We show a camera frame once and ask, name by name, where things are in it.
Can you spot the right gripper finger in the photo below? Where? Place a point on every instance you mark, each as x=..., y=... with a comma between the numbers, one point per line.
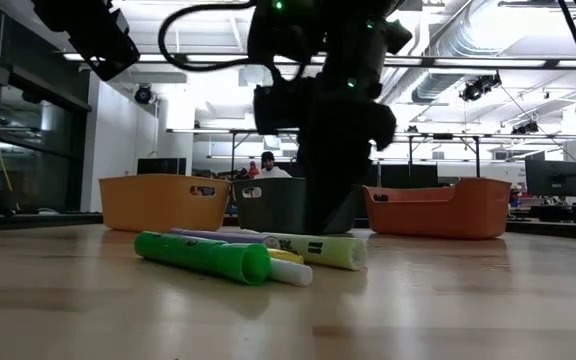
x=349, y=207
x=324, y=210

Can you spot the pale yellow-green highlighter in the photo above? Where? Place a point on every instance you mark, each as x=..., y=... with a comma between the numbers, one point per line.
x=328, y=250

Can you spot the yellow highlighter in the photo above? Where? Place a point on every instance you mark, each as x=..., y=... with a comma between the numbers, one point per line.
x=288, y=256

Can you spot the lavender Sharpie highlighter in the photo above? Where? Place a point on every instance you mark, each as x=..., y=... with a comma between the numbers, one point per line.
x=218, y=236

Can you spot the green highlighter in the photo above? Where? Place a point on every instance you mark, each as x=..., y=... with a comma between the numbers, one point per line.
x=193, y=255

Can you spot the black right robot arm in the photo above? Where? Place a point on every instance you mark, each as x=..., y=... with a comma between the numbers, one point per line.
x=353, y=50

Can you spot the dark teal plastic bin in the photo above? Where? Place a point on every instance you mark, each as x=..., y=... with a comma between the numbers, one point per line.
x=268, y=210

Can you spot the person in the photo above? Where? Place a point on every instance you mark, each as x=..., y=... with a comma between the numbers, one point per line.
x=270, y=172

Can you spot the long ceiling light fixture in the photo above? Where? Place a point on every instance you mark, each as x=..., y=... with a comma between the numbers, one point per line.
x=168, y=57

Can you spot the small red object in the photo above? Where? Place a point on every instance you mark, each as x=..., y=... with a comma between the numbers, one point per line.
x=253, y=169

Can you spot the orange plastic bin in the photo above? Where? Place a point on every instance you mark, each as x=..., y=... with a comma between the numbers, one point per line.
x=443, y=215

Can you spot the black track light cluster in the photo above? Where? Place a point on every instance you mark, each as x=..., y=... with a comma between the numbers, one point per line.
x=478, y=87

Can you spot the wide dark monitor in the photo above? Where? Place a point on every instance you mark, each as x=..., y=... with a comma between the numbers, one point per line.
x=162, y=166

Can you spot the yellow plastic bin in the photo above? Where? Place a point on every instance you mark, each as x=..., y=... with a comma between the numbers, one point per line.
x=158, y=205

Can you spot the small black track lights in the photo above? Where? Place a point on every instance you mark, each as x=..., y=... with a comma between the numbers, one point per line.
x=525, y=128

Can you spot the black computer monitor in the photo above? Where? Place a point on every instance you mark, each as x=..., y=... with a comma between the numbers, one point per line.
x=553, y=177

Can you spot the cluttered background desk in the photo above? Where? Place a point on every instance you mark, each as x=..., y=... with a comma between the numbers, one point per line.
x=558, y=210

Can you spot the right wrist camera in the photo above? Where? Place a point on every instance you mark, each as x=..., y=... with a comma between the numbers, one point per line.
x=280, y=110

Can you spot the silver air duct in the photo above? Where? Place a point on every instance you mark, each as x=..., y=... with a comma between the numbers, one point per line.
x=433, y=85

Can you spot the black aluminium table frame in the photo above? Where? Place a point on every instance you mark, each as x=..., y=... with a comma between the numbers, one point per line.
x=43, y=220

